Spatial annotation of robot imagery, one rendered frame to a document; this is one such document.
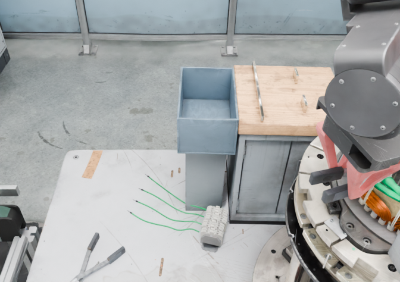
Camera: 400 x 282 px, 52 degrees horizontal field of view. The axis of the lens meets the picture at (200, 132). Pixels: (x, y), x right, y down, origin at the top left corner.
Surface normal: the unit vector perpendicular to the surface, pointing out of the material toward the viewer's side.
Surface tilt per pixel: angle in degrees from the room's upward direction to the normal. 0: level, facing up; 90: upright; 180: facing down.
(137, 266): 0
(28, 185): 0
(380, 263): 0
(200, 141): 90
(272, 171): 90
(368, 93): 90
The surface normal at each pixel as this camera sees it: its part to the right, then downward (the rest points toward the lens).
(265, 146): -0.01, 0.66
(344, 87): -0.58, 0.53
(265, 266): 0.02, -0.75
